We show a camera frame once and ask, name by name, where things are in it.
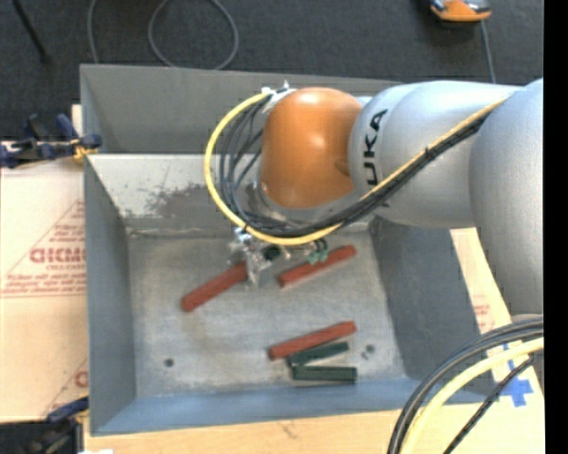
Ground dark green flat block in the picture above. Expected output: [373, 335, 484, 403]
[291, 365, 359, 386]
[286, 340, 351, 368]

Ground black cylinder on white bracket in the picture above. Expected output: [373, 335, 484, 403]
[262, 244, 293, 263]

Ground brown cardboard board, red print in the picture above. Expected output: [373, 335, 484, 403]
[0, 104, 515, 426]

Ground grey metal bin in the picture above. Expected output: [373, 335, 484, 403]
[79, 62, 497, 437]

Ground red-brown flat block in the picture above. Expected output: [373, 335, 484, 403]
[277, 245, 359, 290]
[267, 320, 359, 361]
[179, 260, 250, 314]

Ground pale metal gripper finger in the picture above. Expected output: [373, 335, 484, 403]
[227, 242, 249, 269]
[245, 253, 275, 289]

